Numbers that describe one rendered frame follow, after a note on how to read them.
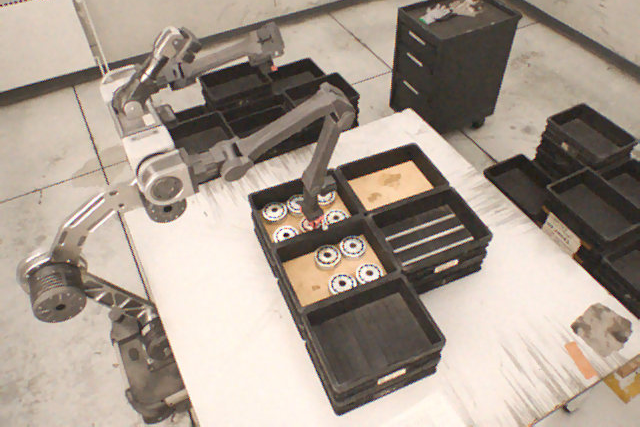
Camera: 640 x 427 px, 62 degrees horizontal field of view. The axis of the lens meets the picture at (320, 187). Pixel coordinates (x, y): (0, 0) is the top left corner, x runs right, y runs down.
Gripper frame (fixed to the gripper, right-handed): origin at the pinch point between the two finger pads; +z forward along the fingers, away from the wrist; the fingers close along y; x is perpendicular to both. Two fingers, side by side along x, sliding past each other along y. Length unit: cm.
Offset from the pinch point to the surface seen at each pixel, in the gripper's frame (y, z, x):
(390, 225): -12.8, 6.1, -30.0
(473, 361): -72, 20, -27
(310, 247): -8.6, 3.1, 5.3
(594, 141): 2, 37, -185
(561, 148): 8, 38, -165
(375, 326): -48.3, 7.1, 0.9
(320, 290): -25.7, 6.8, 10.5
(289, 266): -10.2, 6.7, 15.5
